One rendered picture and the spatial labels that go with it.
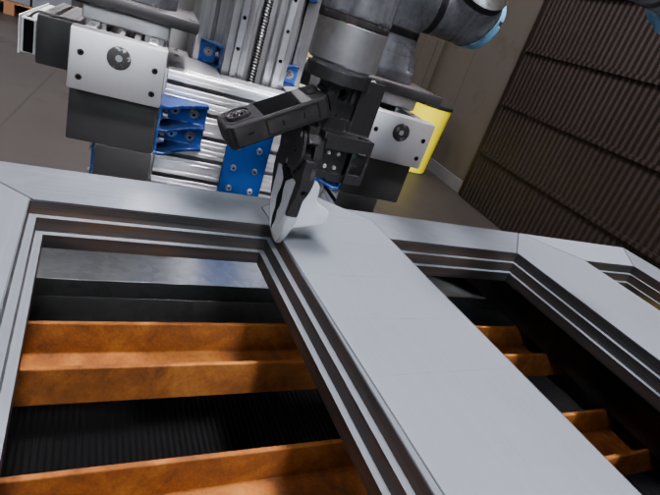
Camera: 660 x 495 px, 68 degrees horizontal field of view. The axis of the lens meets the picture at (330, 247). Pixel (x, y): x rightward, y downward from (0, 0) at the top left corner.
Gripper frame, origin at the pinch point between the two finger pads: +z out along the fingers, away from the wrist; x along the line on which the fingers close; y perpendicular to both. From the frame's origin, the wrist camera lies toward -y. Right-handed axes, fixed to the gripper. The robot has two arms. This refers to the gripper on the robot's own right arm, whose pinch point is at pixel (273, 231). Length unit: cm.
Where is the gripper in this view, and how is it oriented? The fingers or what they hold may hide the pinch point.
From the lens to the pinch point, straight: 59.4
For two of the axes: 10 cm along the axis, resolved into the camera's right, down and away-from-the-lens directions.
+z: -3.0, 8.6, 4.1
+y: 8.8, 0.9, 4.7
